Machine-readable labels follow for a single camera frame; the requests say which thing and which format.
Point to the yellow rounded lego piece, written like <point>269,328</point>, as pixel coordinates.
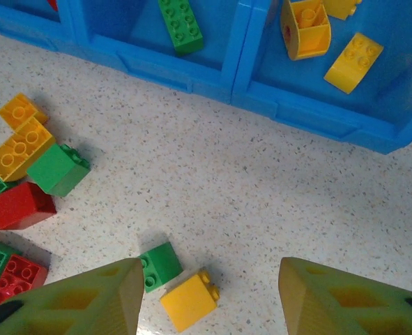
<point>306,31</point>

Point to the small green lego brick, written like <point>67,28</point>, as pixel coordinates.
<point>160,267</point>

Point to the red lego brick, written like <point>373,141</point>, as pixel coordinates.
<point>52,3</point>
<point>17,279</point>
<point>21,206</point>

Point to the long green lego brick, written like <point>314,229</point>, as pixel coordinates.
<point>181,26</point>

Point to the yellow lego brick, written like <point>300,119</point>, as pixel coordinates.
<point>353,63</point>
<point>190,301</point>
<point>341,7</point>
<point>21,150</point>
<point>21,111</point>

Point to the blue three-compartment bin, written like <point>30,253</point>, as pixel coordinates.
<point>205,73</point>

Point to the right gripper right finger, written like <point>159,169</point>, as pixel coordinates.
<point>348,307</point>

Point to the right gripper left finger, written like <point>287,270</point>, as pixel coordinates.
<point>69,307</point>

